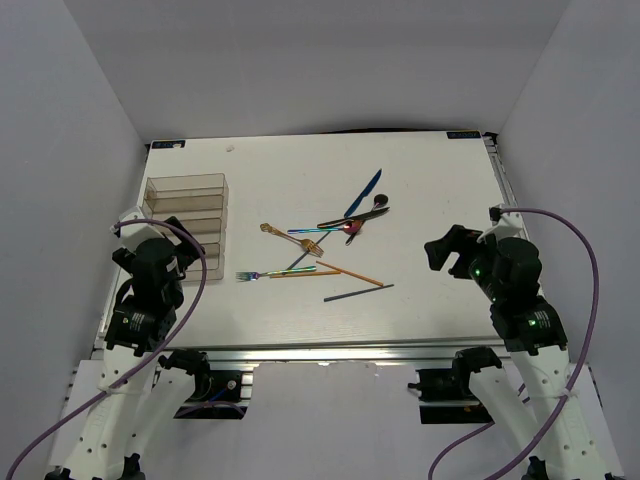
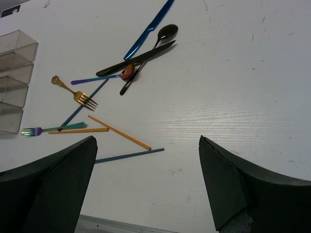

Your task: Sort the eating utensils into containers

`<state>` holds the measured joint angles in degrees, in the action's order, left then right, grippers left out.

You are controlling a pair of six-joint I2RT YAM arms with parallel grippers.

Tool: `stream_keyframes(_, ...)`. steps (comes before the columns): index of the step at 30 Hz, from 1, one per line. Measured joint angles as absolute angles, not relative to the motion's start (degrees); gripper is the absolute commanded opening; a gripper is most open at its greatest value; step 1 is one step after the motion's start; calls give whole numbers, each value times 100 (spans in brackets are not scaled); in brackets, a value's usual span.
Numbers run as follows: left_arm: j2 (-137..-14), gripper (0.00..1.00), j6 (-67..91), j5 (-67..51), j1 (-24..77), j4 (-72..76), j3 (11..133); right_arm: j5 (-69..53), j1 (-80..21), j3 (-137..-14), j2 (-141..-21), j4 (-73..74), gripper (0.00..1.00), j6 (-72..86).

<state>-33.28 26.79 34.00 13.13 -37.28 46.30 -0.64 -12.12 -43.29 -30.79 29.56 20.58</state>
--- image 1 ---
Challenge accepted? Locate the dark blue chopstick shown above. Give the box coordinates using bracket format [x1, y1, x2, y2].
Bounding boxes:
[323, 284, 395, 303]
[289, 232, 330, 269]

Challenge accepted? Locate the purple cable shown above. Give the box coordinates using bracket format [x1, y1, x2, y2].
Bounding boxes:
[0, 217, 209, 480]
[427, 206, 600, 480]

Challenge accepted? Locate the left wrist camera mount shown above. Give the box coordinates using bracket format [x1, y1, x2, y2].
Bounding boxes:
[110, 206, 163, 253]

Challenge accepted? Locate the black knife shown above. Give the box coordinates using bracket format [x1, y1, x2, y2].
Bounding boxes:
[317, 207, 389, 229]

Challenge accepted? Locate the orange chopstick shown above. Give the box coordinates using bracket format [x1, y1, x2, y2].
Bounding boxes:
[270, 270, 341, 279]
[316, 261, 385, 287]

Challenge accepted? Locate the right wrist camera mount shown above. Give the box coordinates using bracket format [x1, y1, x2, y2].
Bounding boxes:
[477, 204, 524, 243]

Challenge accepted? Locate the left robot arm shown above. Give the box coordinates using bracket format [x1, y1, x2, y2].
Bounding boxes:
[47, 210, 212, 479]

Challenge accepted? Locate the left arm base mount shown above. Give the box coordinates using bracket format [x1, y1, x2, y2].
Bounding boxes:
[156, 349, 247, 420]

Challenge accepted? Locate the gold fork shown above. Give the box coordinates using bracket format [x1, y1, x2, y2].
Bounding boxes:
[260, 223, 324, 257]

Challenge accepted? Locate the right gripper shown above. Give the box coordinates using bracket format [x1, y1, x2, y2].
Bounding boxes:
[423, 224, 504, 302]

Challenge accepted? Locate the clear compartment organizer tray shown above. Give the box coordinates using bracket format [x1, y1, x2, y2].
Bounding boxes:
[140, 173, 229, 281]

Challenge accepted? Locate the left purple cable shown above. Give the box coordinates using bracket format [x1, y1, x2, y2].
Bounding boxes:
[0, 217, 209, 480]

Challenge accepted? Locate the black spoon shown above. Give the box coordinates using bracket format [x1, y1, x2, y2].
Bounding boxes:
[345, 194, 389, 246]

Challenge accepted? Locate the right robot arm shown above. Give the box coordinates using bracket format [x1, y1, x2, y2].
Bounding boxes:
[424, 225, 613, 479]

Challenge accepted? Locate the iridescent rainbow fork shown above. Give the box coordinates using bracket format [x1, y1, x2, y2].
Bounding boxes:
[235, 266, 316, 282]

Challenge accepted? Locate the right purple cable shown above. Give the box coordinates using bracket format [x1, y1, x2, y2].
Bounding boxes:
[427, 206, 600, 480]

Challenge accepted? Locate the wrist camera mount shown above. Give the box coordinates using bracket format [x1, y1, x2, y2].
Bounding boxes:
[110, 206, 163, 253]
[477, 204, 524, 243]

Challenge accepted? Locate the blue knife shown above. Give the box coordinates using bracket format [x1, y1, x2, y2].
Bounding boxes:
[344, 169, 382, 218]

